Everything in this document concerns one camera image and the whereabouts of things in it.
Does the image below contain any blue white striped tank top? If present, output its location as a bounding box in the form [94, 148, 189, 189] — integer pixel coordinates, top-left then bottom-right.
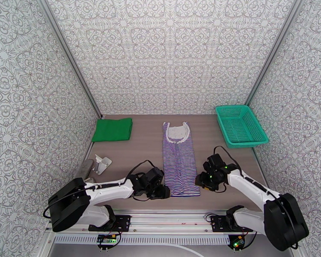
[161, 121, 201, 197]

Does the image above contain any green shirt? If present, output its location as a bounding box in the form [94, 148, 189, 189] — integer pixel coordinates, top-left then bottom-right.
[92, 117, 134, 143]

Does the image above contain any teal plastic basket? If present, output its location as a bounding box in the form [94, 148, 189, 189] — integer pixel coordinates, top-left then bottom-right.
[215, 104, 270, 149]

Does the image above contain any grey pouch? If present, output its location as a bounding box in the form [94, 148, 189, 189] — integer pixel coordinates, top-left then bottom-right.
[80, 159, 96, 182]

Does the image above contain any black round controller board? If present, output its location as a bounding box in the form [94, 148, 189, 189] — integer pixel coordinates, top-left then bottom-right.
[229, 235, 246, 250]

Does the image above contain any blue green controller board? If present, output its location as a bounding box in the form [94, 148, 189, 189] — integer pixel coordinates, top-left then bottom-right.
[96, 233, 118, 245]

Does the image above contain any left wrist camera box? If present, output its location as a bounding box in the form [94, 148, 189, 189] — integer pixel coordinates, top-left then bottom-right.
[145, 167, 164, 182]

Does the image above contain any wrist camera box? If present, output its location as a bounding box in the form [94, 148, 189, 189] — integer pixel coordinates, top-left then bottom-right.
[145, 167, 164, 182]
[207, 154, 226, 171]

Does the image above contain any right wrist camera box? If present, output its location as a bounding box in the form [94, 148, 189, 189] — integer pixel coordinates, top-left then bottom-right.
[207, 154, 226, 171]

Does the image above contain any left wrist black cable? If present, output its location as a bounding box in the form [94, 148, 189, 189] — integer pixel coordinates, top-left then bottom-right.
[124, 160, 156, 185]

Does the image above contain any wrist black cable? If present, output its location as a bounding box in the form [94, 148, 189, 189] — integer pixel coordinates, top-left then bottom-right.
[124, 160, 156, 185]
[213, 146, 243, 171]

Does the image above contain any aluminium front frame rail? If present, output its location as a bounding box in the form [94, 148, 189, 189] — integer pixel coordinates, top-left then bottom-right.
[45, 209, 297, 236]

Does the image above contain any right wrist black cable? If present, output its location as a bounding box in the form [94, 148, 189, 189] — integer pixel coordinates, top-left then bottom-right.
[213, 146, 243, 171]

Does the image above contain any black base cable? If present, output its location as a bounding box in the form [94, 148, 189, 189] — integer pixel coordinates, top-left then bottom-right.
[205, 212, 226, 223]

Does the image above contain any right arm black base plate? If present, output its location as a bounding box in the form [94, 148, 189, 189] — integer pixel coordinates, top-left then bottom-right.
[211, 215, 254, 233]

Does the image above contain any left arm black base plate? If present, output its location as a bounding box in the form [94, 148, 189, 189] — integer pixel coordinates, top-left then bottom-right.
[88, 215, 132, 233]

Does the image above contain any white slotted cable duct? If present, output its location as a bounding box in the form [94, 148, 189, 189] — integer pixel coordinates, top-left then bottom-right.
[54, 235, 231, 245]

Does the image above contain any white plastic bracket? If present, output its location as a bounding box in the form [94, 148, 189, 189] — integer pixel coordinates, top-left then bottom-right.
[92, 154, 113, 176]

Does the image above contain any red black power wire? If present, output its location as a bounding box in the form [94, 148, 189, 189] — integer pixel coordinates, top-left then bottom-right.
[97, 225, 123, 250]
[241, 229, 258, 250]

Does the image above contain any white cable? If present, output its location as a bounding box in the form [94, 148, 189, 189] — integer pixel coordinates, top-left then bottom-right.
[174, 244, 205, 257]

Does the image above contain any aluminium corner post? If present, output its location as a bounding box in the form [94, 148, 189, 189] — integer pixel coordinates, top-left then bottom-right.
[244, 0, 303, 105]
[36, 0, 104, 119]

